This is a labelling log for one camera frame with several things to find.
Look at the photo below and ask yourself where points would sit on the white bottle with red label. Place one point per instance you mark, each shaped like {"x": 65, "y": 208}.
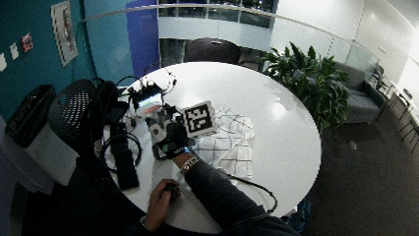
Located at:
{"x": 152, "y": 113}

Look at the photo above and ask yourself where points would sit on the metal wristwatch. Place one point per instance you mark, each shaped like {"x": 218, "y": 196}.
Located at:
{"x": 189, "y": 163}

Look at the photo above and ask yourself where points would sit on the white marker cube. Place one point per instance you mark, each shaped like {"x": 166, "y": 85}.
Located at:
{"x": 199, "y": 118}

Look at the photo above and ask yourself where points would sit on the black device with screen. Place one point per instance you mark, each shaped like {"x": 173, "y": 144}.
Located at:
{"x": 146, "y": 94}

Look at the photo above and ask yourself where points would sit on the white checked cloth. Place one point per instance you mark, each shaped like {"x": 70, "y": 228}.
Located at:
{"x": 230, "y": 144}

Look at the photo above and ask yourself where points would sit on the black mesh chair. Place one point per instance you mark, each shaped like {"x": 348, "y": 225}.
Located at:
{"x": 73, "y": 113}

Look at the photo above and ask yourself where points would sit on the dark round-backed chair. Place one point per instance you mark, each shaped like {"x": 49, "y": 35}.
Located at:
{"x": 211, "y": 50}

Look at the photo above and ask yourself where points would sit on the blue bag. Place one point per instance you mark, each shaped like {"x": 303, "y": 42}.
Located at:
{"x": 302, "y": 213}

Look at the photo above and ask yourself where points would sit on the green potted plant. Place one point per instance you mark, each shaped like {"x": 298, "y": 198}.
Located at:
{"x": 307, "y": 82}

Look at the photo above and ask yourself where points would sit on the glass railing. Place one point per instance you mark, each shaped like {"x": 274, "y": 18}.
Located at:
{"x": 262, "y": 29}

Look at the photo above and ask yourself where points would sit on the grey sofa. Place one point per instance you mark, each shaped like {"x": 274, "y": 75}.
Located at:
{"x": 359, "y": 95}

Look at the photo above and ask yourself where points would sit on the framed wall poster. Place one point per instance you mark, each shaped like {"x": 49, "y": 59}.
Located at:
{"x": 64, "y": 32}

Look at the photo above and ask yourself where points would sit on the red wall note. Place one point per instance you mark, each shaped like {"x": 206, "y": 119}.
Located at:
{"x": 26, "y": 42}

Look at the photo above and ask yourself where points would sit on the white wall note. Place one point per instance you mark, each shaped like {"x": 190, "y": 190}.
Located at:
{"x": 15, "y": 51}

